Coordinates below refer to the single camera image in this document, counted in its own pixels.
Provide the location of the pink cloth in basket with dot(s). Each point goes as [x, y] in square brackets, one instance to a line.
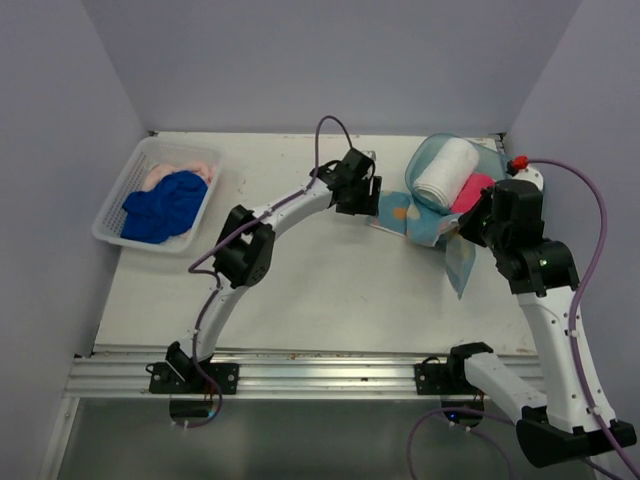
[205, 171]

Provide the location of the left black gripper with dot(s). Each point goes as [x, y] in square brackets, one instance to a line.
[368, 206]

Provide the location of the pink rolled towel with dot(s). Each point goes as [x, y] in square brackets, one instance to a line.
[471, 192]

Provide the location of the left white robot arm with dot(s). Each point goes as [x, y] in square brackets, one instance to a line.
[243, 253]

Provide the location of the white plastic laundry basket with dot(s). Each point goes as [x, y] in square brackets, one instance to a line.
[147, 154]

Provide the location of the white towel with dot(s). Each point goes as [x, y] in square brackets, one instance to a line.
[442, 179]

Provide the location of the dark blue cloth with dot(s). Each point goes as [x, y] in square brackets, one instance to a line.
[167, 210]

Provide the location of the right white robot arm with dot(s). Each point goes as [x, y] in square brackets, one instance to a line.
[568, 420]

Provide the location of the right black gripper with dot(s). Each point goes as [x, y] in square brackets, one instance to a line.
[468, 220]

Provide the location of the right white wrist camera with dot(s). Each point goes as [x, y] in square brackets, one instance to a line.
[519, 168]

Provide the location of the aluminium mounting rail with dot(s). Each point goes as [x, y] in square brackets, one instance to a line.
[258, 375]

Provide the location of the teal transparent plastic bin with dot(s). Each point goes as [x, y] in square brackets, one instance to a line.
[491, 162]

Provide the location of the light blue patterned cloth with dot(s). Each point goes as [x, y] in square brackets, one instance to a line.
[402, 214]

